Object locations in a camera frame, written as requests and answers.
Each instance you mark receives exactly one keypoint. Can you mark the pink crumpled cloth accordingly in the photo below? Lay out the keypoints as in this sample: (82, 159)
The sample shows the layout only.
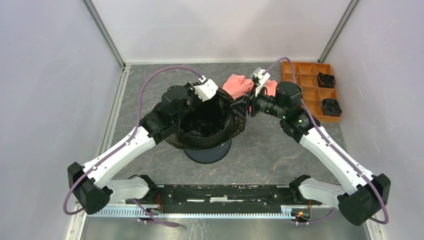
(238, 85)

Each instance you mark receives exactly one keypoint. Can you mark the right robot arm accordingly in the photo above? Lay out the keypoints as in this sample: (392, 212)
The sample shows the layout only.
(360, 195)

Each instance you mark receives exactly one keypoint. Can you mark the dark blue trash bin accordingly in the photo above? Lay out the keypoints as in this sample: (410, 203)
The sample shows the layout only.
(211, 155)

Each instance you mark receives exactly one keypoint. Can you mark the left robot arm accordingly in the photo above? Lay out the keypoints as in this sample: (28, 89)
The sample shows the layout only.
(91, 183)

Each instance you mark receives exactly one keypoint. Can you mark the black plastic trash bag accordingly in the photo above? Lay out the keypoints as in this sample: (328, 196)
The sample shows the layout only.
(210, 124)

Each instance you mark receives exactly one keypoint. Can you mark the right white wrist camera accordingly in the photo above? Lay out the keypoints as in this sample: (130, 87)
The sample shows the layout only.
(259, 78)

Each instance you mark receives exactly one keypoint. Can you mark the rolled trash bag bottom right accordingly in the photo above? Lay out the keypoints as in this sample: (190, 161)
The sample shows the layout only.
(331, 107)

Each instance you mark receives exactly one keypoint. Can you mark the orange wooden compartment tray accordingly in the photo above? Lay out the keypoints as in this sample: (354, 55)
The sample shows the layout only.
(306, 76)

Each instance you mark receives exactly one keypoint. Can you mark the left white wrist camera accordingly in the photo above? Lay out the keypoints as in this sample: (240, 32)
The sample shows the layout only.
(205, 88)

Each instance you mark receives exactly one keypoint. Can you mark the rolled trash bag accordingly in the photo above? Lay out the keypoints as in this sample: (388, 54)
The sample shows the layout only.
(331, 107)
(326, 80)

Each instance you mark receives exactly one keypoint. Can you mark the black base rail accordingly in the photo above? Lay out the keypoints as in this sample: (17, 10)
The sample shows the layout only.
(223, 199)

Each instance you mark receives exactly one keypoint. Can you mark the rolled trash bag top right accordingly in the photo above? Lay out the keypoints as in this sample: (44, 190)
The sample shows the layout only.
(326, 80)

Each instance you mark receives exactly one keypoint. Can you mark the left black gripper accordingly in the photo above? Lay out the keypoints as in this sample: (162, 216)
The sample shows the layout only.
(191, 90)

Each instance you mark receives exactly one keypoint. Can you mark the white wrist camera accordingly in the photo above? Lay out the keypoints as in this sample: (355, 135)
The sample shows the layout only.
(205, 88)
(259, 78)

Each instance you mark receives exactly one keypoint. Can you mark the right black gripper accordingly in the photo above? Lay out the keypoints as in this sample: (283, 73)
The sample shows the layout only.
(251, 101)

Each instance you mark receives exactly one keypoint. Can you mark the white toothed cable duct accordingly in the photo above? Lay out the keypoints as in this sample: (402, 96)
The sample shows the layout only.
(136, 212)

